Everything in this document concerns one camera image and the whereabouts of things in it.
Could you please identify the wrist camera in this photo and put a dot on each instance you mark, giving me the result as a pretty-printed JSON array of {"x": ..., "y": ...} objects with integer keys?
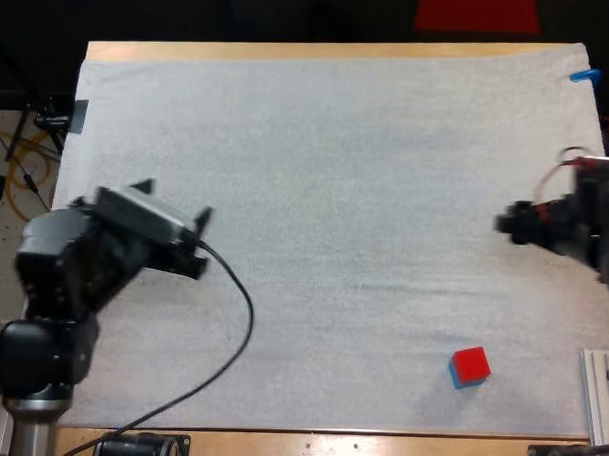
[
  {"x": 604, "y": 163},
  {"x": 145, "y": 213}
]

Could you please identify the red cube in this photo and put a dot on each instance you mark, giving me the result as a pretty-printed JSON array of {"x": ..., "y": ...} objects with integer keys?
[{"x": 472, "y": 364}]

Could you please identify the blue cube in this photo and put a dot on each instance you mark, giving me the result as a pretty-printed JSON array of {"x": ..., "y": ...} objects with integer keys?
[{"x": 466, "y": 384}]

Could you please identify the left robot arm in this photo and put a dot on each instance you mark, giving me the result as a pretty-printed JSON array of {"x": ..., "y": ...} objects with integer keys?
[{"x": 52, "y": 279}]

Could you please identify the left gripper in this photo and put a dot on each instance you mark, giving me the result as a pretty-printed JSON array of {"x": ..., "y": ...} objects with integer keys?
[{"x": 171, "y": 257}]

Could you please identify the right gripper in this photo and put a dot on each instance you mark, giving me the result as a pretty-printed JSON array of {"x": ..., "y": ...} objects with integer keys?
[{"x": 539, "y": 226}]

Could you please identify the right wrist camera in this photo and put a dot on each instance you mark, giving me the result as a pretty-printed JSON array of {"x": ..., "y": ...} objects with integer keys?
[{"x": 604, "y": 163}]

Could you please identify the ribbed aluminium rail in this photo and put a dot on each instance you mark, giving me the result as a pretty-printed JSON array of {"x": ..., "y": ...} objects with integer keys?
[{"x": 598, "y": 403}]

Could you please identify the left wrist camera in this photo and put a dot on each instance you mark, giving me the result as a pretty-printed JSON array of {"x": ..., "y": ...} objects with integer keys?
[{"x": 145, "y": 213}]

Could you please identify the blue clip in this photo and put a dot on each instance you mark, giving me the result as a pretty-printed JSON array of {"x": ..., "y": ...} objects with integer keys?
[{"x": 585, "y": 75}]

